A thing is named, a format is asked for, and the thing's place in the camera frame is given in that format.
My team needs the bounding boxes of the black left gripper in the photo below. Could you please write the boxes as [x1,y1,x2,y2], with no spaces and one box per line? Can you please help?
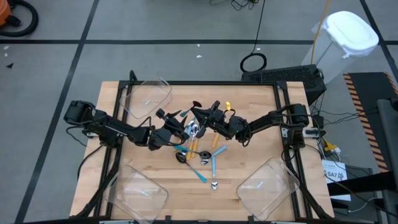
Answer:
[155,108,189,141]

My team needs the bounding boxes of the black aluminium table frame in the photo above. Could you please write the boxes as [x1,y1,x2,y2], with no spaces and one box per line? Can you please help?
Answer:
[105,70,312,223]

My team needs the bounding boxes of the white paper label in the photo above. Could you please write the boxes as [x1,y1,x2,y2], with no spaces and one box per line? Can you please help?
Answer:
[322,159,352,202]

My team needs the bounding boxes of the tangled black floor cables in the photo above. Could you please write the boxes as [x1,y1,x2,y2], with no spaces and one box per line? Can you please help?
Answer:
[208,0,261,12]

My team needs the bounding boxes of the white lined trash bin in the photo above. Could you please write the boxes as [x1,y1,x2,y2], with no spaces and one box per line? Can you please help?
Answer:
[301,11,380,85]

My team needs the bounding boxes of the yellow plug power strip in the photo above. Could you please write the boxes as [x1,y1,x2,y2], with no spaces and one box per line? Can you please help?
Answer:
[322,139,343,156]

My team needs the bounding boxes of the orange vacuum cleaner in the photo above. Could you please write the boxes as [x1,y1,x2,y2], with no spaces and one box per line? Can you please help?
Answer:
[0,0,13,27]

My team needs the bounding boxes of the yellow hanging cable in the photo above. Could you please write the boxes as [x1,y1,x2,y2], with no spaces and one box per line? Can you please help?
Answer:
[310,0,331,63]

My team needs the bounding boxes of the black hazard-striped mat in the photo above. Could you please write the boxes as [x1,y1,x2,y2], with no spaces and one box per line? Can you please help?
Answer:
[343,71,398,174]

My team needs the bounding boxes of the black vacuum hose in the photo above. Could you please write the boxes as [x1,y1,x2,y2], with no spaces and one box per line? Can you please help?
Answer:
[0,0,40,38]

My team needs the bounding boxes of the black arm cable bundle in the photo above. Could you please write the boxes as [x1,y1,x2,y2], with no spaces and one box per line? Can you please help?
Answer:
[281,146,332,220]
[65,124,124,218]

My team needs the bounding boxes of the black cable with coil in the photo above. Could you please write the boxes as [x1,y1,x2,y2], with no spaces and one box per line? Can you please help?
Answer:
[239,0,268,74]

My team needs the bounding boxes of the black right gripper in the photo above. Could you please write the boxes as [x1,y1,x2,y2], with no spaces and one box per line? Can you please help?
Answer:
[190,100,233,139]

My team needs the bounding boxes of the clear plastic container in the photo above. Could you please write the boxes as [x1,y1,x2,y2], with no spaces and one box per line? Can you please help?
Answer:
[119,77,174,125]
[104,164,169,223]
[236,157,301,221]

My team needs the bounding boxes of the black perforated computer case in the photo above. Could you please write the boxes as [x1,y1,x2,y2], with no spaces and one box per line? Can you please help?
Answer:
[241,63,327,106]

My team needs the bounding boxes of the dark grey equipment stand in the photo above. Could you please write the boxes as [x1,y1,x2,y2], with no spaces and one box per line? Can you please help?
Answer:
[326,98,398,224]

